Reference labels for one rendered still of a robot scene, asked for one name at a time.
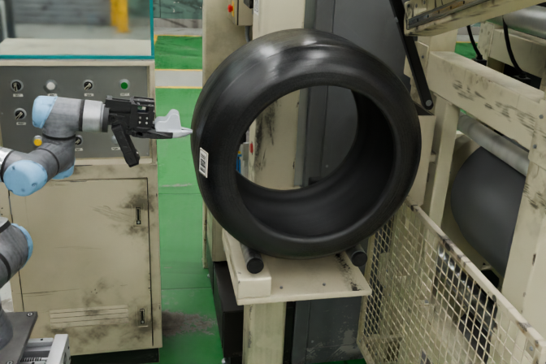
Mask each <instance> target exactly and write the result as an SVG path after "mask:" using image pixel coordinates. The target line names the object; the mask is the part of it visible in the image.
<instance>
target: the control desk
mask: <svg viewBox="0 0 546 364"><path fill-rule="evenodd" d="M106 95H110V96H112V97H113V98H122V99H130V98H132V96H136V97H143V98H153V99H154V111H155V114H154V120H155V119H156V98H155V69H154V59H59V58H0V146H1V147H4V148H8V149H11V150H16V151H19V152H23V153H26V154H29V153H30V152H32V151H33V150H35V149H36V148H37V147H39V146H40V145H41V143H42V128H36V127H34V126H33V103H34V101H35V99H36V98H37V97H39V96H48V97H55V96H58V97H60V98H75V99H82V100H91V101H99V102H103V104H105V102H106ZM129 136H130V137H131V140H132V143H133V144H134V146H135V149H137V151H138V153H139V155H140V160H139V165H136V166H134V167H129V165H128V164H127V163H126V162H125V159H124V154H123V152H122V150H121V149H120V147H119V144H118V142H117V140H116V138H115V135H114V133H113V132H112V130H111V125H109V126H108V133H105V132H102V131H101V132H100V133H95V132H78V131H76V148H75V158H76V161H75V165H74V170H73V173H72V175H71V176H69V177H67V178H64V179H61V180H54V179H51V180H50V181H48V182H47V183H46V184H45V185H44V187H42V188H41V189H40V190H38V191H36V192H35V193H33V194H31V195H29V196H26V197H21V196H17V195H15V194H14V193H13V192H11V191H10V190H8V189H7V187H6V185H5V184H4V183H2V182H0V213H1V217H4V218H8V220H9V221H10V223H16V224H18V226H19V227H20V226H21V227H23V228H24V229H25V230H26V231H27V232H28V233H29V235H30V236H31V238H32V243H33V250H32V255H31V257H30V259H29V260H28V261H27V263H26V264H25V266H24V267H23V268H22V269H21V270H19V271H18V272H17V273H16V274H15V275H14V276H13V277H12V278H11V279H10V286H11V297H12V304H13V310H14V312H29V311H37V315H38V317H37V321H36V323H35V325H34V328H33V330H32V333H31V336H30V338H29V339H35V338H55V335H58V334H68V338H69V347H70V355H71V362H70V364H146V363H155V362H159V348H162V346H163V334H162V304H161V275H160V245H159V216H158V157H157V139H150V138H139V137H134V136H131V135H129Z"/></svg>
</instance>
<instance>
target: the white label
mask: <svg viewBox="0 0 546 364"><path fill-rule="evenodd" d="M207 167H208V153H207V152H206V151H205V150H203V149H202V148H200V159H199V171H200V172H201V173H202V174H203V175H204V176H205V177H207Z"/></svg>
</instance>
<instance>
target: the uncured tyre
mask: <svg viewBox="0 0 546 364"><path fill-rule="evenodd" d="M322 85H329V86H337V87H342V88H346V89H350V90H351V92H352V94H353V97H354V100H355V102H356V107H357V131H356V134H355V137H354V140H353V144H352V146H351V148H350V150H349V152H348V153H347V155H346V156H345V158H344V160H343V161H342V162H341V164H340V165H339V166H338V167H337V168H336V169H335V170H334V171H333V172H331V173H330V174H329V175H327V176H326V177H324V178H323V179H321V180H320V181H318V182H316V183H314V184H311V185H308V186H305V187H303V188H296V189H289V190H279V189H273V188H266V187H263V186H261V185H258V184H255V183H254V182H252V181H250V180H248V179H247V178H245V177H244V176H243V175H242V174H241V173H240V172H239V171H238V170H237V169H236V159H237V155H238V151H239V148H240V146H241V142H242V140H243V138H244V136H245V134H246V132H247V130H248V129H249V127H250V125H251V124H252V122H253V121H254V120H255V119H256V118H257V117H258V116H259V115H260V114H261V113H262V112H263V111H264V110H265V109H266V108H267V107H268V106H269V105H270V104H272V103H273V102H275V101H276V100H278V99H280V98H281V97H283V96H285V95H287V94H289V93H292V92H294V91H297V90H299V89H304V88H309V87H313V86H322ZM191 129H192V130H193V133H192V134H190V143H191V150H192V156H193V164H194V168H195V172H196V177H197V184H198V187H199V189H200V192H201V196H202V198H203V200H204V202H205V204H206V206H207V208H208V210H209V211H210V213H211V214H212V215H213V216H214V218H215V219H216V221H217V222H218V223H219V224H220V225H221V226H222V227H223V228H224V229H225V230H226V231H227V232H228V233H229V234H230V235H231V236H233V237H234V238H235V239H237V240H238V241H239V242H240V243H242V244H243V245H246V246H247V247H249V248H251V249H253V250H255V251H258V252H259V253H262V254H265V255H269V256H272V257H276V258H284V259H292V260H306V259H315V258H323V257H327V256H331V255H333V254H338V253H340V252H343V251H345V250H347V249H350V248H352V247H354V246H355V245H358V244H360V243H362V242H363V241H365V240H366V239H368V238H369V237H371V236H372V235H374V234H375V233H376V232H377V231H378V230H379V229H380V228H381V227H383V226H384V225H385V224H386V223H387V222H388V221H389V220H390V219H391V217H392V216H393V215H394V214H395V213H396V212H397V211H398V210H399V208H400V207H401V205H402V203H403V202H404V200H405V199H406V197H407V196H408V194H409V192H410V190H411V188H412V185H413V183H414V180H415V177H416V175H417V172H418V166H419V163H420V158H421V151H422V133H421V127H420V122H419V118H418V113H417V111H416V108H415V105H414V102H413V100H412V97H411V96H410V93H409V91H408V90H407V88H406V87H405V85H404V83H403V82H402V81H401V79H400V78H399V76H398V75H397V74H396V73H395V72H394V71H393V70H392V69H391V68H390V67H389V66H388V65H387V64H386V63H384V62H383V61H382V60H381V59H379V58H377V57H376V56H374V55H373V54H371V53H370V52H368V51H366V50H364V49H363V48H362V47H360V46H358V45H356V44H354V43H353V42H351V41H350V40H348V39H346V38H344V37H341V36H339V35H336V34H334V33H331V32H326V31H323V30H318V29H311V28H292V29H285V30H280V31H277V32H271V33H268V34H266V35H263V36H260V37H258V38H255V39H253V40H252V41H249V42H248V43H246V44H244V45H243V46H241V47H240V48H238V49H237V50H235V51H234V52H233V53H231V54H230V55H229V56H228V57H226V58H225V59H224V60H223V61H222V62H221V63H220V64H219V65H218V66H217V68H216V69H215V70H214V71H213V73H212V74H211V75H210V77H209V79H208V80H207V82H206V83H205V85H204V86H203V88H202V90H201V92H200V94H199V97H198V99H197V102H196V105H195V107H194V111H193V117H192V122H191ZM200 148H202V149H203V150H205V151H206V152H207V153H208V167H207V177H205V176H204V175H203V174H202V173H201V172H200V171H199V159H200Z"/></svg>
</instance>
